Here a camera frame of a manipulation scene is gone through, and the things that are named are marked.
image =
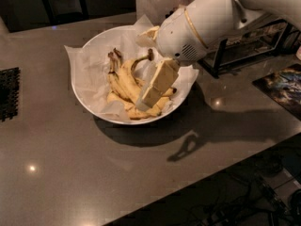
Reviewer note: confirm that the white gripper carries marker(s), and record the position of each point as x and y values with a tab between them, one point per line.
179	39

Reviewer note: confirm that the yellow banana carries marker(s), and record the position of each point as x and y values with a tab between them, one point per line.
126	74
142	83
135	114
113	79

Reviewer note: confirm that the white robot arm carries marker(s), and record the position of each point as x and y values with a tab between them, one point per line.
246	13

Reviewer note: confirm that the white bowl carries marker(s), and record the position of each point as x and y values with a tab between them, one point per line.
91	47

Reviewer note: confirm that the yellow banana bottom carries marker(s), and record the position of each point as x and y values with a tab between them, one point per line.
135	114

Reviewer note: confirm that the white paper liner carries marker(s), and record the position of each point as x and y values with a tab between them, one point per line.
91	76

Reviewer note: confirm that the dark appliance in background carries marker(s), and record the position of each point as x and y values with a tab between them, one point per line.
65	11

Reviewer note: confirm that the dark picture mat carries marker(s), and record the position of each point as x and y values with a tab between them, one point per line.
284	87

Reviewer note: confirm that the black mesh mat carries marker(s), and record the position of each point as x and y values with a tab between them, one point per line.
9	93

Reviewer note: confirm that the black wire snack rack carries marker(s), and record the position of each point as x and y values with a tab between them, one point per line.
225	53

